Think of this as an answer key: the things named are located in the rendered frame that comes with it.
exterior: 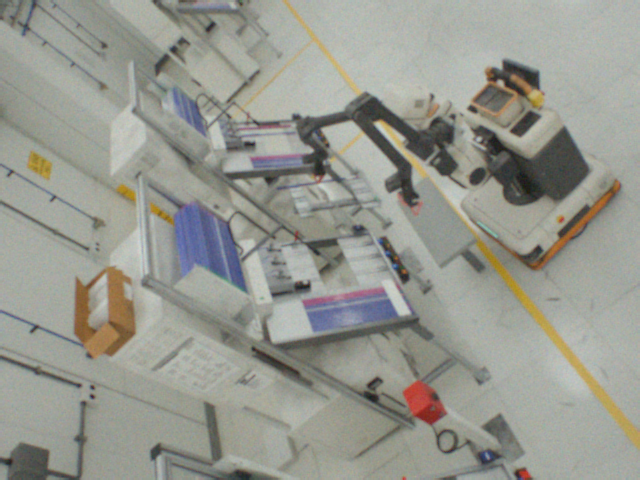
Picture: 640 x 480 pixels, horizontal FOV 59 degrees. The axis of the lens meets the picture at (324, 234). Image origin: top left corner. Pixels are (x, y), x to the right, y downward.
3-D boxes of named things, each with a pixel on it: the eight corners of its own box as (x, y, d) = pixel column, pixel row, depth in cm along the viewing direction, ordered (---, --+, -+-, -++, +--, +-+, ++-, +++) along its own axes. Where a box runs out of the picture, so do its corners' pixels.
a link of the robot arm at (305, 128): (305, 133, 269) (298, 114, 271) (300, 145, 282) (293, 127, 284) (387, 113, 283) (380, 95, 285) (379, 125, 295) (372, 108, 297)
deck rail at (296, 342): (416, 323, 274) (418, 314, 270) (418, 326, 272) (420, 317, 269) (272, 350, 256) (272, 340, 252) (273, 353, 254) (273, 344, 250)
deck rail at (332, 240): (368, 239, 325) (369, 230, 321) (369, 241, 323) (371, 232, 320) (245, 256, 307) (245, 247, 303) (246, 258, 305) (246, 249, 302)
